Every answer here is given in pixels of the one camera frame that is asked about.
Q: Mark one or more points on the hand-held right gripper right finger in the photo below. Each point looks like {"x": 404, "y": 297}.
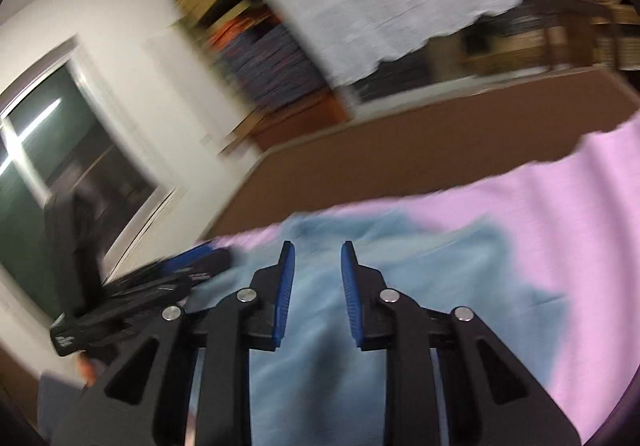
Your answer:
{"x": 350, "y": 296}

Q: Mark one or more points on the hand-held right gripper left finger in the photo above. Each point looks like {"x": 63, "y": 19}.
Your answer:
{"x": 285, "y": 291}

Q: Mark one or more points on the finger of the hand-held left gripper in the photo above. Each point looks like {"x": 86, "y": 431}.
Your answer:
{"x": 200, "y": 258}
{"x": 150, "y": 288}

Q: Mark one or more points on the blue fleece jacket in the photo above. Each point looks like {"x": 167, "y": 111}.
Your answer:
{"x": 450, "y": 266}

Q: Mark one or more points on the person's left hand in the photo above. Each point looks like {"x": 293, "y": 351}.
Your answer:
{"x": 86, "y": 370}

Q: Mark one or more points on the brown wooden bed board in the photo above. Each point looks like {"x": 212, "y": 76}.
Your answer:
{"x": 400, "y": 151}

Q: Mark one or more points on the brown wooden cabinet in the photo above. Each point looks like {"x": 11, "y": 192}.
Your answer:
{"x": 295, "y": 119}

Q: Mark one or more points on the stack of blue patterned boxes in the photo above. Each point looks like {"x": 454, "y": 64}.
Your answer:
{"x": 275, "y": 66}

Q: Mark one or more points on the orange patterned box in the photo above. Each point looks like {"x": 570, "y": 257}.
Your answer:
{"x": 235, "y": 29}

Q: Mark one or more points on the pink printed blanket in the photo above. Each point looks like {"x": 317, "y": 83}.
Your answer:
{"x": 575, "y": 226}

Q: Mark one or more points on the wooden shelf unit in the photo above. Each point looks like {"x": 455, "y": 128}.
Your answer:
{"x": 220, "y": 1}

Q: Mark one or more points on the dark wooden chair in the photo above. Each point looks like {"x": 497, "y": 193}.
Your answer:
{"x": 565, "y": 31}

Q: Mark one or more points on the aluminium frame window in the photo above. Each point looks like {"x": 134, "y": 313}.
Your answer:
{"x": 50, "y": 151}

